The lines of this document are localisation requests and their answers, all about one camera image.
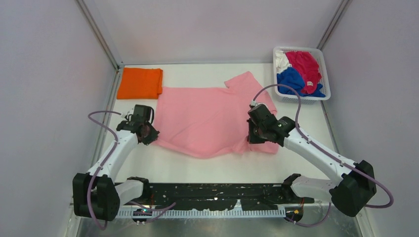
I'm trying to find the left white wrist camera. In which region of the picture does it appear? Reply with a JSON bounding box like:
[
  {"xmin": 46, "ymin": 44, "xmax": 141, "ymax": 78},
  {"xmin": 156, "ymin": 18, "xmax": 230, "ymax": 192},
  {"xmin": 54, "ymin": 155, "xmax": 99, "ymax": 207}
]
[{"xmin": 121, "ymin": 113, "xmax": 132, "ymax": 120}]

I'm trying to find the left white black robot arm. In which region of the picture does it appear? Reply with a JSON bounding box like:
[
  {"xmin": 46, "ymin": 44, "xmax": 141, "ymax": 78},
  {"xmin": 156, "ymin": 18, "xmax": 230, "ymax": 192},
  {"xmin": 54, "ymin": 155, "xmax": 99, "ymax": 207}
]
[{"xmin": 72, "ymin": 105, "xmax": 159, "ymax": 222}]

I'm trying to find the white t shirt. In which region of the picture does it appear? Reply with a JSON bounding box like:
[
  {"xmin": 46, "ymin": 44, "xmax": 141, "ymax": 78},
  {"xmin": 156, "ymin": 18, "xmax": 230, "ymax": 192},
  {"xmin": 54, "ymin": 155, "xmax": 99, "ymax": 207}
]
[{"xmin": 275, "ymin": 50, "xmax": 292, "ymax": 74}]

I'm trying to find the magenta t shirt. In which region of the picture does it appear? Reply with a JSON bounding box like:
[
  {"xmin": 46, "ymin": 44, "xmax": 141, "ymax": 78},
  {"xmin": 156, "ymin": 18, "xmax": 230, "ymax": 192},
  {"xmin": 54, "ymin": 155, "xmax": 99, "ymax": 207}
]
[{"xmin": 286, "ymin": 51, "xmax": 322, "ymax": 95}]

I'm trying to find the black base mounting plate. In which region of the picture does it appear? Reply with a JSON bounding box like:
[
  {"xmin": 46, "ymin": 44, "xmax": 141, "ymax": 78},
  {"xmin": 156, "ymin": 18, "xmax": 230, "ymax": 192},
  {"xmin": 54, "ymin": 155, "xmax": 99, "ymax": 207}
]
[{"xmin": 132, "ymin": 183, "xmax": 314, "ymax": 211}]

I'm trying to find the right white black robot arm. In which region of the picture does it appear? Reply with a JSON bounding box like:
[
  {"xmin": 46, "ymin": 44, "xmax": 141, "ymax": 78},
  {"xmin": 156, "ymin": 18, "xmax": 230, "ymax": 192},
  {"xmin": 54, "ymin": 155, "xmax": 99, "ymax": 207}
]
[{"xmin": 247, "ymin": 103, "xmax": 377, "ymax": 217}]

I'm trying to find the white plastic basket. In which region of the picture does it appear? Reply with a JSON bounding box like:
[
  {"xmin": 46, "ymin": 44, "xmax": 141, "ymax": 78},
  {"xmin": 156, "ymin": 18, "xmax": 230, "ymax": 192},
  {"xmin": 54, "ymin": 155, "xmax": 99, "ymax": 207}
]
[{"xmin": 273, "ymin": 46, "xmax": 331, "ymax": 104}]

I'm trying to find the aluminium frame rail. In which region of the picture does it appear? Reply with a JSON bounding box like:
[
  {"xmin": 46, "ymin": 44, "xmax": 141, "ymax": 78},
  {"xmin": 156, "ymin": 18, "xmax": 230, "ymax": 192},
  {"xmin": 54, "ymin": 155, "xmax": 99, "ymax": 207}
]
[{"xmin": 75, "ymin": 0, "xmax": 124, "ymax": 71}]

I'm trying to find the folded orange t shirt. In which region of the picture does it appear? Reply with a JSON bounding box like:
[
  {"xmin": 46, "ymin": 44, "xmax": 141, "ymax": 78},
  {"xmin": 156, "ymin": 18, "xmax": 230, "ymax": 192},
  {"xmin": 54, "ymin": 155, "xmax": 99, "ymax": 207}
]
[{"xmin": 117, "ymin": 68, "xmax": 163, "ymax": 100}]

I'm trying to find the blue t shirt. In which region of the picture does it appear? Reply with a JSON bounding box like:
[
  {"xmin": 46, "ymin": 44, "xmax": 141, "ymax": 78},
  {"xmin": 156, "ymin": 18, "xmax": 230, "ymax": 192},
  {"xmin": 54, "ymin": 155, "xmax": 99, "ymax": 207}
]
[{"xmin": 276, "ymin": 67, "xmax": 326, "ymax": 98}]

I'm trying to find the white slotted cable duct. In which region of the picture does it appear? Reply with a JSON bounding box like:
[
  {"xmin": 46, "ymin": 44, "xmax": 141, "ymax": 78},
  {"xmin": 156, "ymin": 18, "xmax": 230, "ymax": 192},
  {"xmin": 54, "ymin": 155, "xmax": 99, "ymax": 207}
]
[{"xmin": 116, "ymin": 208, "xmax": 286, "ymax": 219}]

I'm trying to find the pink t shirt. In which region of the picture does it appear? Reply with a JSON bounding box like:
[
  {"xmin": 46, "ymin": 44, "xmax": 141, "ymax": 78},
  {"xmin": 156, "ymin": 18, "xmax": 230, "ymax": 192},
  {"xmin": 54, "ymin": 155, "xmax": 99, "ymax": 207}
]
[{"xmin": 154, "ymin": 72, "xmax": 279, "ymax": 158}]

